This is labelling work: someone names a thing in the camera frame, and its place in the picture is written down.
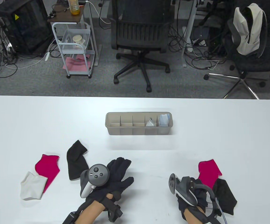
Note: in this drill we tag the person's left hand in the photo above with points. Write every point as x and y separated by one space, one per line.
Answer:
118 175

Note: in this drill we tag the person's right hand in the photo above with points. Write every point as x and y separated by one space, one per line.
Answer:
200 194

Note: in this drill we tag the white sock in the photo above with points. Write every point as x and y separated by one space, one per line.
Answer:
210 205
32 186

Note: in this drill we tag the grey tracking controller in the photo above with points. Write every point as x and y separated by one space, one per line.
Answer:
184 189
97 175

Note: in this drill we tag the pink sock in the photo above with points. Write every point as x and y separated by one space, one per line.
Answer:
208 172
47 168

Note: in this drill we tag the black sock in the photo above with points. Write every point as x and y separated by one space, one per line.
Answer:
75 154
226 196

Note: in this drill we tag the light blue sock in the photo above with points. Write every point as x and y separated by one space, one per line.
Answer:
163 116
164 122

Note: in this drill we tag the person's right forearm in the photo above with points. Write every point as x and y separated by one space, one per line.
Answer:
193 217

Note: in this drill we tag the person's left forearm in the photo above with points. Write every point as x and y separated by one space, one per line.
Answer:
90 212

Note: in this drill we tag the beige divided organizer box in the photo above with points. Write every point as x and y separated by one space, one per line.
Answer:
125 131

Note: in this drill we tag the pink cloth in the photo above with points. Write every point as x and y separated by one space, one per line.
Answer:
75 65

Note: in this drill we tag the white power strip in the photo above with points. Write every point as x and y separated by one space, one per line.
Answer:
47 56

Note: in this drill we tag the black mesh office chair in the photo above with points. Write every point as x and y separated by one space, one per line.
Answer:
139 35

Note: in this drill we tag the dark chair with chrome base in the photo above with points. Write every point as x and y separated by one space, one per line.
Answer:
254 63

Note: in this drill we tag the cream cup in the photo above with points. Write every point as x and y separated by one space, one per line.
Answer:
77 38

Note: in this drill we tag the cream backpack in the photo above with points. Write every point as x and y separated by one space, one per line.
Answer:
242 44

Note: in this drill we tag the white rolling cart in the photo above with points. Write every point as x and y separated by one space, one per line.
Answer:
64 15

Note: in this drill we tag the bottle of orange liquid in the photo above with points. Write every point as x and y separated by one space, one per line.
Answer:
74 8

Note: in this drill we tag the black computer tower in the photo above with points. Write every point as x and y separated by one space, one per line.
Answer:
25 28

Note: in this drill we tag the white metal frame post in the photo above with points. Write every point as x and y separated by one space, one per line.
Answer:
188 30
91 30

